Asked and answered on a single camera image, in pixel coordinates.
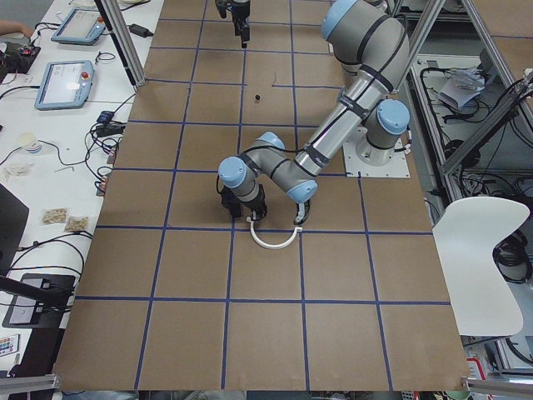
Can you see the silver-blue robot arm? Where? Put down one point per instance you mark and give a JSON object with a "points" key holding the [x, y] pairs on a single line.
{"points": [[371, 46], [224, 7]]}

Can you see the green curved brake shoe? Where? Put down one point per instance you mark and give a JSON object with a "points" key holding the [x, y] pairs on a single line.
{"points": [[303, 210]]}

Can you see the blue teach pendant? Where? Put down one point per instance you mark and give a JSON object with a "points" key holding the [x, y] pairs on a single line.
{"points": [[65, 85], [80, 27]]}

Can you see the aluminium frame post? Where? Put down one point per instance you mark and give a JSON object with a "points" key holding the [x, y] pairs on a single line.
{"points": [[121, 38]]}

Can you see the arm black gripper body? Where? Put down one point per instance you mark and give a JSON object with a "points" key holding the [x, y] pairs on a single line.
{"points": [[239, 15], [258, 203]]}

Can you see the blue teach pendant far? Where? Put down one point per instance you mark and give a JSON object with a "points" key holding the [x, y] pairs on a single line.
{"points": [[80, 27]]}

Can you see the white plastic chair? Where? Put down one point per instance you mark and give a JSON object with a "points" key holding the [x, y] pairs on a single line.
{"points": [[465, 236]]}

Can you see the white curved plastic clamp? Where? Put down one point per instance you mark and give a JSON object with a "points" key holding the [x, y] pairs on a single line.
{"points": [[272, 240]]}

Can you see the black power adapter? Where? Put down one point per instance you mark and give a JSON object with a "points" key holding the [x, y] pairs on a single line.
{"points": [[140, 31]]}

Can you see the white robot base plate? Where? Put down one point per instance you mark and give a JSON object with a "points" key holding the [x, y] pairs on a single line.
{"points": [[362, 160]]}

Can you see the blue teach pendant near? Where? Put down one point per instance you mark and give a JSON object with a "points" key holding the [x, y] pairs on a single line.
{"points": [[65, 85]]}

